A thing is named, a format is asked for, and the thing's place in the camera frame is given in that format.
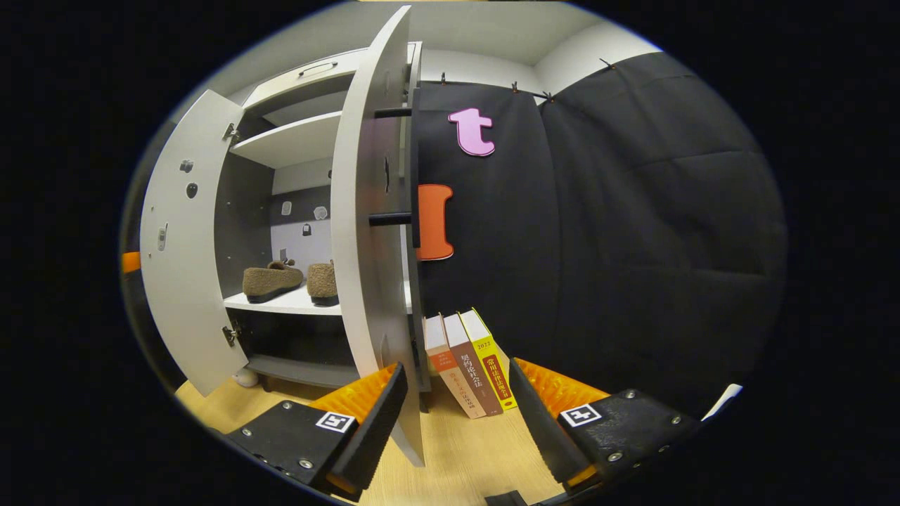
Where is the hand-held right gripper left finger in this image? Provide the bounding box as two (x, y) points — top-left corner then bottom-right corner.
(225, 362), (409, 502)

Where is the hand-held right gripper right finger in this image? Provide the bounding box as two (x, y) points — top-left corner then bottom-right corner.
(508, 357), (704, 493)

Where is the white cabinet door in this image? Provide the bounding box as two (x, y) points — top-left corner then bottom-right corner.
(139, 89), (248, 398)
(330, 6), (431, 467)

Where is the brown fuzzy shoe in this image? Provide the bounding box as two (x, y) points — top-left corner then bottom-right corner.
(307, 261), (340, 307)
(243, 260), (304, 304)

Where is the white shoe cabinet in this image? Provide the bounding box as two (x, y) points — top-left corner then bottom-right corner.
(214, 41), (423, 394)

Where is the white cabinet drawer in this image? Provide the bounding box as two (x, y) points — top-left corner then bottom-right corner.
(243, 42), (423, 117)

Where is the yellow book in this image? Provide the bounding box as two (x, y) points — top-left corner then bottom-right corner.
(459, 308), (518, 411)

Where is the brown book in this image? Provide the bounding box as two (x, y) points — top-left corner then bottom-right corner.
(443, 312), (504, 417)

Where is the orange and white book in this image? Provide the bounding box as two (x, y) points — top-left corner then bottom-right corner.
(424, 314), (487, 420)

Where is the black backdrop cloth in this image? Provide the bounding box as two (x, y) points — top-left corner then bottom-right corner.
(415, 51), (788, 415)

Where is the black door handle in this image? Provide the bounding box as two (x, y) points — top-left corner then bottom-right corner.
(368, 86), (423, 248)

